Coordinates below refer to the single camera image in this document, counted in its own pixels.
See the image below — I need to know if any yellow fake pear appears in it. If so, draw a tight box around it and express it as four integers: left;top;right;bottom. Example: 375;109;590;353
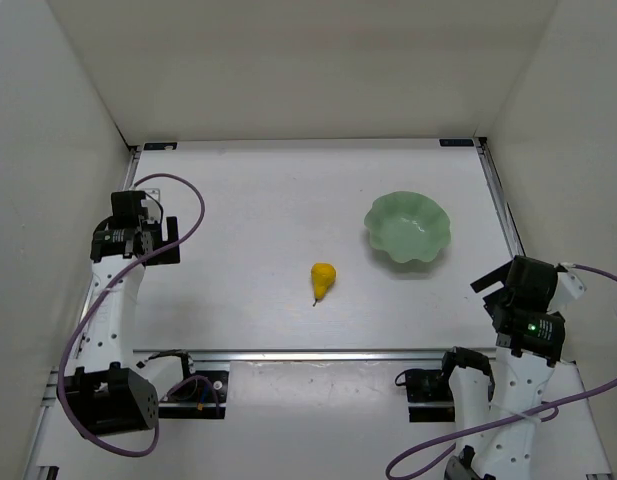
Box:
311;263;337;305

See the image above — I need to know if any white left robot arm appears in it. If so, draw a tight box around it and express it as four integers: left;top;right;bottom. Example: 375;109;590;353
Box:
59;190;190;437

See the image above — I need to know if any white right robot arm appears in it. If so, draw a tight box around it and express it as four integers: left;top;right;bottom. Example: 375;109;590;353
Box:
442;256;566;479

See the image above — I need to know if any green wavy fruit bowl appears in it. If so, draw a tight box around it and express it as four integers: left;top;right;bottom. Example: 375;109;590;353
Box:
364;191;451;264

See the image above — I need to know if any blue left corner label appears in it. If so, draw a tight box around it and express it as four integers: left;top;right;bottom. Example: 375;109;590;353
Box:
143;142;178;151

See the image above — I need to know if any blue corner label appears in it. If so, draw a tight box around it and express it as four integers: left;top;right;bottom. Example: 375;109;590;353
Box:
143;142;178;151
439;138;474;148

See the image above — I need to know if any blue right corner label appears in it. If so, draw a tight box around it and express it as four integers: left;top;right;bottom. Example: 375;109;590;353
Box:
439;138;474;148

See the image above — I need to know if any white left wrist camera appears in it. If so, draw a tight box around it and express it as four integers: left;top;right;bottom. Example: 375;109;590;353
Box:
136;189;164;223

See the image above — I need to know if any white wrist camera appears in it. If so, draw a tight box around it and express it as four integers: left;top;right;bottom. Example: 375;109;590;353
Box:
548;263;586;313
136;189;164;223

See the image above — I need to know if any aluminium left frame rail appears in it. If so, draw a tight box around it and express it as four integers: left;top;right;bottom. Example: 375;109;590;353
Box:
120;145;142;190

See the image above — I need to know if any aluminium frame rail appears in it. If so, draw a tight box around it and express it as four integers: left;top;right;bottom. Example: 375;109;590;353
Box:
120;145;142;190
477;137;525;256
130;349;502;364

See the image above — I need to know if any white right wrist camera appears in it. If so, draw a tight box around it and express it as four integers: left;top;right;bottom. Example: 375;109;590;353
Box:
548;263;586;313

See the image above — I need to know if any aluminium right frame rail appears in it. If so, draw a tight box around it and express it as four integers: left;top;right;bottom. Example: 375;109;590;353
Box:
477;137;525;256

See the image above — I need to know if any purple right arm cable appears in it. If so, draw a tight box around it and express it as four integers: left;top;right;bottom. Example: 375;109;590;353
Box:
385;264;617;480

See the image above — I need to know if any aluminium front frame rail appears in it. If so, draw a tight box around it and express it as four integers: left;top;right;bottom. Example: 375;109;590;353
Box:
130;349;502;364

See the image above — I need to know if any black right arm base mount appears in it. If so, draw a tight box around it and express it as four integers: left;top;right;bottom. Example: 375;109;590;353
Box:
394;369;455;423

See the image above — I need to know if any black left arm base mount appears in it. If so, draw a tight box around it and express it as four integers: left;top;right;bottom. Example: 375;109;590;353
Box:
159;363;230;420

